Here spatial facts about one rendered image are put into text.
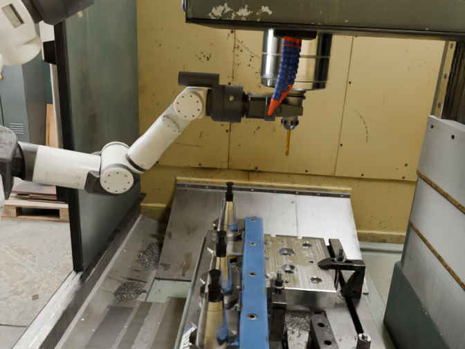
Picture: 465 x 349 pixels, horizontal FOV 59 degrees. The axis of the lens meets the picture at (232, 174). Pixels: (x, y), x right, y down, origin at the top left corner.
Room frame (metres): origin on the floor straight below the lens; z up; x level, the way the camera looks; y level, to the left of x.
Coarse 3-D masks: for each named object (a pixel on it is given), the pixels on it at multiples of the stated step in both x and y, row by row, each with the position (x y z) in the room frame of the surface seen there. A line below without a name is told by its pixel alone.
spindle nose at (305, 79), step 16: (272, 32) 0.94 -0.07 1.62; (272, 48) 0.94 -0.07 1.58; (304, 48) 0.91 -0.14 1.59; (320, 48) 0.92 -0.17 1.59; (272, 64) 0.93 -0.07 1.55; (304, 64) 0.91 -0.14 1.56; (320, 64) 0.92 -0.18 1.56; (272, 80) 0.93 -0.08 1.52; (304, 80) 0.91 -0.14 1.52; (320, 80) 0.93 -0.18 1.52
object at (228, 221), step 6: (234, 198) 0.78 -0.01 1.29; (222, 204) 0.77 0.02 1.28; (228, 204) 0.76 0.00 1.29; (234, 204) 0.77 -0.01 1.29; (222, 210) 0.77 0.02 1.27; (228, 210) 0.76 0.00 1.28; (234, 210) 0.77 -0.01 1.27; (222, 216) 0.76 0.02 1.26; (228, 216) 0.76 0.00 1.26; (234, 216) 0.76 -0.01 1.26; (222, 222) 0.76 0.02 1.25; (228, 222) 0.76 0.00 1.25; (234, 222) 0.76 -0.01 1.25; (222, 228) 0.76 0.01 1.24; (228, 228) 0.75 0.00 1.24; (234, 228) 0.76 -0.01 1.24; (228, 234) 0.75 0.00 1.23
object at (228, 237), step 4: (216, 228) 0.79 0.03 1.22; (240, 228) 0.79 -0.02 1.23; (212, 232) 0.77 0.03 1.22; (216, 232) 0.76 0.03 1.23; (240, 232) 0.78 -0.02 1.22; (216, 236) 0.75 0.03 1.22; (228, 236) 0.74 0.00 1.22; (232, 236) 0.75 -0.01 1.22; (236, 236) 0.75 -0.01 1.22; (240, 236) 0.76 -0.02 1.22; (212, 240) 0.76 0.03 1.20; (228, 240) 0.74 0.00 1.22; (232, 240) 0.75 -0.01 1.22; (236, 240) 0.76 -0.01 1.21
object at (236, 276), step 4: (232, 272) 0.63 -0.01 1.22; (236, 272) 0.63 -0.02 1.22; (240, 272) 0.63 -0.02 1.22; (204, 276) 0.61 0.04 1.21; (232, 276) 0.61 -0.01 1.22; (236, 276) 0.61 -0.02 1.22; (240, 276) 0.62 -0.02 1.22; (204, 280) 0.60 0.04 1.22; (232, 280) 0.60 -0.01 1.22; (236, 280) 0.60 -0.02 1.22; (240, 280) 0.60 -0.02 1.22; (236, 284) 0.59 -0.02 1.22; (240, 284) 0.59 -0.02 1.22; (240, 288) 0.58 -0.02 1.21
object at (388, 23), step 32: (192, 0) 0.67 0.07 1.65; (224, 0) 0.67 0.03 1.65; (256, 0) 0.67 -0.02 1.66; (288, 0) 0.67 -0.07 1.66; (320, 0) 0.66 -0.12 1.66; (352, 0) 0.66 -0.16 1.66; (384, 0) 0.66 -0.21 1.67; (416, 0) 0.66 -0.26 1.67; (448, 0) 0.66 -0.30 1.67; (320, 32) 0.84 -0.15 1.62; (352, 32) 0.70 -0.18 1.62; (384, 32) 0.66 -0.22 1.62; (416, 32) 0.66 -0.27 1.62; (448, 32) 0.66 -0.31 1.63
